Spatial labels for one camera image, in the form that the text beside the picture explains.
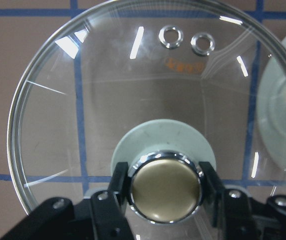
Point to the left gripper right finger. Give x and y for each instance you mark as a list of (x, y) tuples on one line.
[(238, 216)]

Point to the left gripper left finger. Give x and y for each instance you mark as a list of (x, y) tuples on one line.
[(102, 216)]

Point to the glass pot lid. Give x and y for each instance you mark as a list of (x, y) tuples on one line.
[(123, 63)]

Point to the pale green cooking pot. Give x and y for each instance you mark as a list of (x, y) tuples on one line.
[(271, 113)]

